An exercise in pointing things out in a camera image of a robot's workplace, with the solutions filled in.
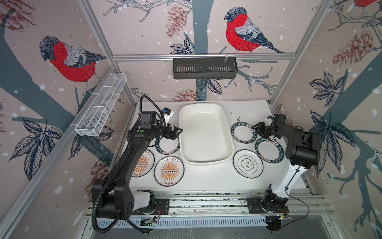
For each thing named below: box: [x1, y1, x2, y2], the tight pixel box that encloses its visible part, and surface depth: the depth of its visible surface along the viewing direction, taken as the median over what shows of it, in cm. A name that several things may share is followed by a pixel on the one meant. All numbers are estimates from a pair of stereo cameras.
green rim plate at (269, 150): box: [255, 137, 286, 164], surface depth 95 cm
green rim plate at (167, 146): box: [154, 135, 181, 155], surface depth 97 cm
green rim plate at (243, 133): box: [230, 121, 258, 144], surface depth 104 cm
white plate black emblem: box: [232, 149, 264, 179], surface depth 90 cm
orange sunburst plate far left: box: [131, 149, 155, 178], surface depth 89 cm
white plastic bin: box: [178, 102, 235, 165], surface depth 102 cm
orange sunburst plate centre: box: [154, 155, 185, 187], surface depth 87 cm
